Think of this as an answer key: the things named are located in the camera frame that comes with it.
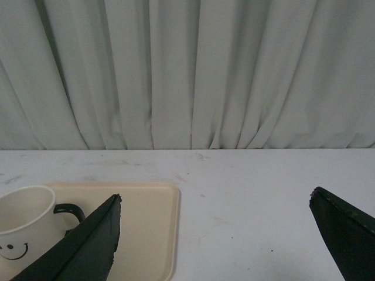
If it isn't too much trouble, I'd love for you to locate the beige square plastic plate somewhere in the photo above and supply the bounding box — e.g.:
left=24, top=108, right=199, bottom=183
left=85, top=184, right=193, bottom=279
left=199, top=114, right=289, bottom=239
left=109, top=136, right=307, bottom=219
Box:
left=48, top=181, right=180, bottom=280

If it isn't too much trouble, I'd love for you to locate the white smiley mug black handle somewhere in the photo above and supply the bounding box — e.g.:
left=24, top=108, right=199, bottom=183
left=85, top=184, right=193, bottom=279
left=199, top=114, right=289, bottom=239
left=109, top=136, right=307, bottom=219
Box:
left=1, top=186, right=86, bottom=280

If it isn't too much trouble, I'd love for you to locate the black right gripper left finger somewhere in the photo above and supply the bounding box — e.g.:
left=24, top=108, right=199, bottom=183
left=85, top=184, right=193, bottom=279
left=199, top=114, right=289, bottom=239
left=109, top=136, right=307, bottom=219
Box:
left=12, top=194, right=122, bottom=280

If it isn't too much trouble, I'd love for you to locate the white pleated curtain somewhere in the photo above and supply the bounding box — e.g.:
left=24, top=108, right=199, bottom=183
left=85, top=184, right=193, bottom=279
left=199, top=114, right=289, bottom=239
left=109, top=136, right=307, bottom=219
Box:
left=1, top=1, right=374, bottom=150

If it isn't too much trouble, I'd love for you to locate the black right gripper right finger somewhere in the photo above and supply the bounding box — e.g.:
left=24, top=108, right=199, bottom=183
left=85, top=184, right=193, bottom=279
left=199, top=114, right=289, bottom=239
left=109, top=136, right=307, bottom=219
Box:
left=309, top=187, right=374, bottom=280

